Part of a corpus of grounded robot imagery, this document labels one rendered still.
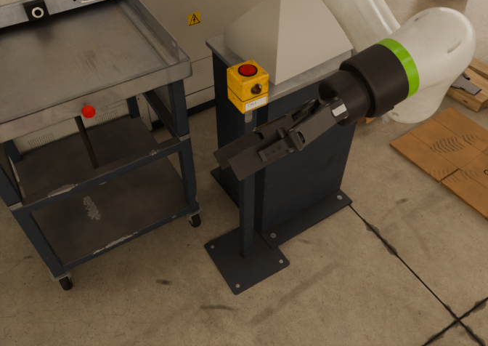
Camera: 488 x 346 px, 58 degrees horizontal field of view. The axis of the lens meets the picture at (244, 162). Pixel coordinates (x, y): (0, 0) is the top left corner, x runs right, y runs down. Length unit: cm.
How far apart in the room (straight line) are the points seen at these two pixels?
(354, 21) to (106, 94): 67
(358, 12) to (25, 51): 95
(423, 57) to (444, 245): 142
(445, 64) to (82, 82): 90
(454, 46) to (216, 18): 154
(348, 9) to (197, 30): 129
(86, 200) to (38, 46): 68
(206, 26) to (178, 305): 121
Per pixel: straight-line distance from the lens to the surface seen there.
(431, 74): 68
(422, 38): 67
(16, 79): 134
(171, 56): 129
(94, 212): 181
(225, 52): 147
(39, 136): 213
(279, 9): 120
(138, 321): 174
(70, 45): 141
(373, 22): 85
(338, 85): 62
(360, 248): 189
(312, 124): 54
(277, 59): 128
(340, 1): 89
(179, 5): 199
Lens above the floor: 157
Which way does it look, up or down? 48 degrees down
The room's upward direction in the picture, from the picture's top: straight up
